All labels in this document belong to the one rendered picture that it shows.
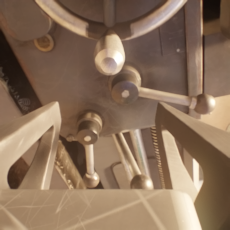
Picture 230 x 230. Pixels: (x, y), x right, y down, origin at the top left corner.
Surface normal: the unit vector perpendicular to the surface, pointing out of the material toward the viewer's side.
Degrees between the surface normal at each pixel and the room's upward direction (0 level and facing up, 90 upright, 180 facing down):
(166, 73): 90
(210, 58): 90
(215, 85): 90
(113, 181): 90
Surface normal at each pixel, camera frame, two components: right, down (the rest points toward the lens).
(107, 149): 0.01, 0.60
